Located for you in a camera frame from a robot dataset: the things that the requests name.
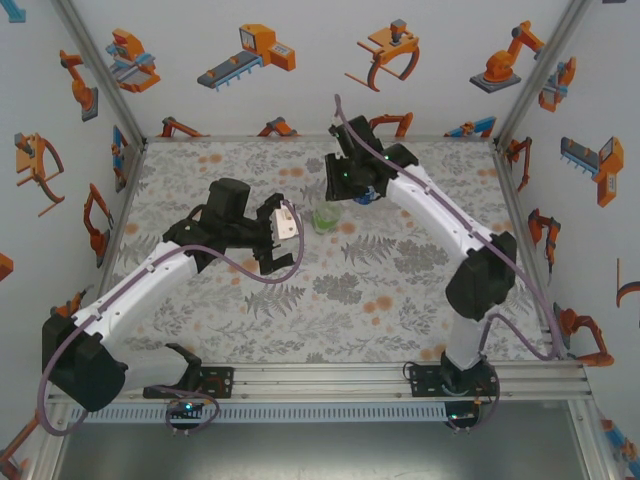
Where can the green label plastic bottle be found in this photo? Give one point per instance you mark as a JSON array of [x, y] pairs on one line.
[[327, 220]]

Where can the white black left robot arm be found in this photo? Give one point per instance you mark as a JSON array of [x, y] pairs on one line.
[[140, 285]]

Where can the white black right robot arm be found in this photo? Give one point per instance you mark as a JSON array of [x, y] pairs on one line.
[[440, 210]]

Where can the floral patterned table mat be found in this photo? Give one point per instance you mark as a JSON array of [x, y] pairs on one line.
[[320, 325]]

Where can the small green-lit circuit board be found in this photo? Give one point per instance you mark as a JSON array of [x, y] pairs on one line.
[[460, 416], [185, 407]]

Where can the aluminium table back rail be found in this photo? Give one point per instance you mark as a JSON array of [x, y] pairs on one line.
[[250, 138]]

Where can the aluminium table side rail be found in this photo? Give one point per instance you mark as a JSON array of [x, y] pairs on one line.
[[520, 225], [122, 215]]

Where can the aluminium mounting rail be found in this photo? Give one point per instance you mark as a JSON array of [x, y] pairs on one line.
[[320, 382]]

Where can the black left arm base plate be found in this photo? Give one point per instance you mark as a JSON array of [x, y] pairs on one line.
[[222, 382]]

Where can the aluminium frame post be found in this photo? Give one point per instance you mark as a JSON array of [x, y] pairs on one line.
[[99, 65], [544, 65]]

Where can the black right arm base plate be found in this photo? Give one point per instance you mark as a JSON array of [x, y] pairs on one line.
[[422, 382]]

